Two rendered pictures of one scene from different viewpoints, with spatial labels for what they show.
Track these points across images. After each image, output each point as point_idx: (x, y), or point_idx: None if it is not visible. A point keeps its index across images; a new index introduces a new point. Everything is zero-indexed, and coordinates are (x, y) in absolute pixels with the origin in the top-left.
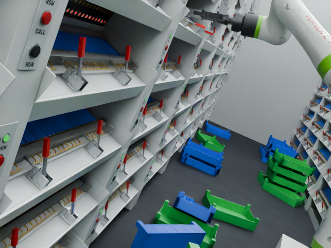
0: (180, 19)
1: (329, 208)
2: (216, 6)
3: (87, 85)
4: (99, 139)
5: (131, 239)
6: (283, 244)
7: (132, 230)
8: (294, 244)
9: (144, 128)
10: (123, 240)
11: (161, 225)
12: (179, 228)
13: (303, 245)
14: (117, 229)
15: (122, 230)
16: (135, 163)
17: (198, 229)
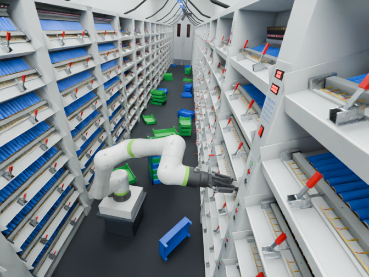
0: (214, 144)
1: (127, 179)
2: (236, 197)
3: (208, 136)
4: (207, 160)
5: (191, 262)
6: (134, 202)
7: (194, 273)
8: (127, 206)
9: (210, 198)
10: (195, 258)
11: (181, 227)
12: (173, 232)
13: (121, 209)
14: (201, 266)
15: (199, 268)
16: (211, 241)
17: (163, 240)
